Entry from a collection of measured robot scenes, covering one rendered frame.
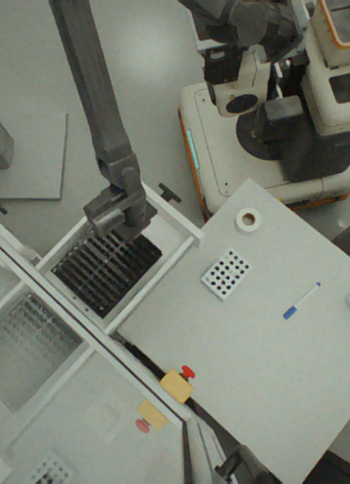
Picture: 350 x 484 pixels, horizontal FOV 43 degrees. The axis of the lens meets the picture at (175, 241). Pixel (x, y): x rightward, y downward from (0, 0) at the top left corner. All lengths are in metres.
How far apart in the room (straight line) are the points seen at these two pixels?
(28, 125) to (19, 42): 0.52
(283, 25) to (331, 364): 0.84
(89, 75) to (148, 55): 1.73
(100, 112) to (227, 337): 0.70
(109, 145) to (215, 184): 1.06
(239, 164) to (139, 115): 0.66
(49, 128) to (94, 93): 1.53
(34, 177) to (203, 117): 0.85
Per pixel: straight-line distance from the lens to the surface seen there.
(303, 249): 1.31
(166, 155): 2.21
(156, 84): 2.41
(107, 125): 0.83
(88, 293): 1.15
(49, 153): 2.27
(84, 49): 0.79
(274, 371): 1.25
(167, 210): 1.12
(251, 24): 0.95
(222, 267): 1.22
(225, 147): 1.92
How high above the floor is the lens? 1.99
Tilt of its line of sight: 75 degrees down
